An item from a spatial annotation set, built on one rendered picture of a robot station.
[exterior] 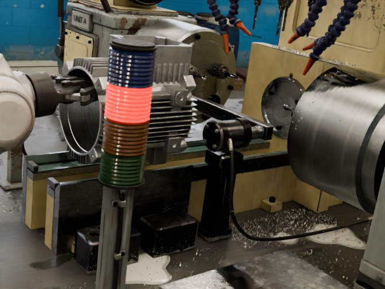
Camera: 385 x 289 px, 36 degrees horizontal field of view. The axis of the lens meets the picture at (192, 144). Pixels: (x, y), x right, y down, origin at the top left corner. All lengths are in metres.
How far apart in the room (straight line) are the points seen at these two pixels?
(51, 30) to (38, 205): 5.79
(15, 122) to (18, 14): 6.02
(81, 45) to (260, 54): 0.53
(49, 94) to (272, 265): 0.45
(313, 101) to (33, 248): 0.57
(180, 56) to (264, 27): 7.13
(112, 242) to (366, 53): 0.83
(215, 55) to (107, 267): 0.81
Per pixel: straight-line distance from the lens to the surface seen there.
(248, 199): 1.34
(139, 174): 0.78
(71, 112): 1.15
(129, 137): 0.75
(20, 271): 1.04
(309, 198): 1.41
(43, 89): 0.99
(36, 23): 6.83
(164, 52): 1.07
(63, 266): 1.05
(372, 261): 1.04
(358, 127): 1.03
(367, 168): 1.04
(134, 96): 0.74
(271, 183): 1.37
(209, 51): 1.50
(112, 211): 0.81
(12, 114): 0.76
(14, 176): 1.36
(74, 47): 1.77
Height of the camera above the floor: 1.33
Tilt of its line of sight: 17 degrees down
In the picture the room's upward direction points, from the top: 7 degrees clockwise
